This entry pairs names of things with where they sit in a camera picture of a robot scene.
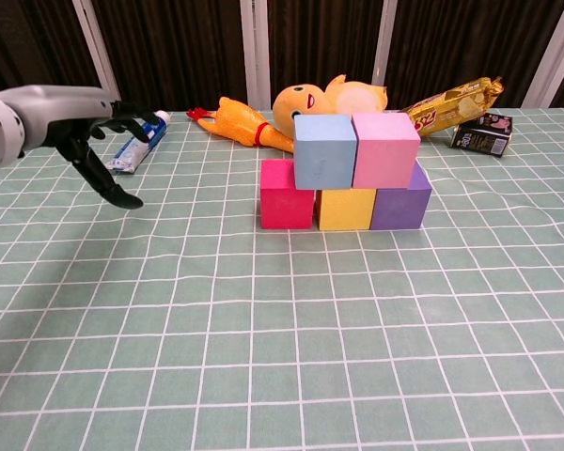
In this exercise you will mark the blue white toothpaste tube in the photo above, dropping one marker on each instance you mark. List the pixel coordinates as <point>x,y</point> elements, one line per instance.
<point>136,148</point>

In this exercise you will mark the white aluminium frame post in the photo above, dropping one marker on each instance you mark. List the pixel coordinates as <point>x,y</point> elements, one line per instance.
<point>255,51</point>
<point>552,51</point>
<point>384,42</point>
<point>96,47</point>

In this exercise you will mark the yellow foam cube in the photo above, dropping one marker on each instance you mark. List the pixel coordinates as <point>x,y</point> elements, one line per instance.
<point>345,211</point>

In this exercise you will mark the orange rubber chicken toy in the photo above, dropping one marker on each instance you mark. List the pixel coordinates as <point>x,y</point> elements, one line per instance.
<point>237,122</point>

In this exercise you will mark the green checked tablecloth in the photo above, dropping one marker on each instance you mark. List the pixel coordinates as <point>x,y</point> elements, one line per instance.
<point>282,329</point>

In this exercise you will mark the black drink carton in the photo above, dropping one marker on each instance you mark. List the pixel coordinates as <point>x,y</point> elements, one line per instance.
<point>484,138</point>

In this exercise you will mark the magenta foam cube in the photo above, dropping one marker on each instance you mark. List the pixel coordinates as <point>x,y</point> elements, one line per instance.
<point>284,206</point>

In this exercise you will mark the light pink foam cube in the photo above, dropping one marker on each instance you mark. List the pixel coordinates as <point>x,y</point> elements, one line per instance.
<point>383,150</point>

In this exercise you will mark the light blue foam cube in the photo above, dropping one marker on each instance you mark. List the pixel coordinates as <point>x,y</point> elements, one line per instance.
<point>324,152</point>

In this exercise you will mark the dark pleated curtain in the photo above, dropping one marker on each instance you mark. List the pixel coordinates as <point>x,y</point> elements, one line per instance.
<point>178,47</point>

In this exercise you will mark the gold snack packet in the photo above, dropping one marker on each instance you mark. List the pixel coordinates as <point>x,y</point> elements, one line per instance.
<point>451,110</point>

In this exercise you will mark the purple foam cube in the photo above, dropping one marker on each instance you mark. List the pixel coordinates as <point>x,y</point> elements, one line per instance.
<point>399,209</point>

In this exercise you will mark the yellow plush duck toy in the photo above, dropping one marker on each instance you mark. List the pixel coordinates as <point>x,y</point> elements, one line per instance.
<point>319,98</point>

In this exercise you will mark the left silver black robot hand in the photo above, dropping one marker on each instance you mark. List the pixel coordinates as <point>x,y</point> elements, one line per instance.
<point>66,113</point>

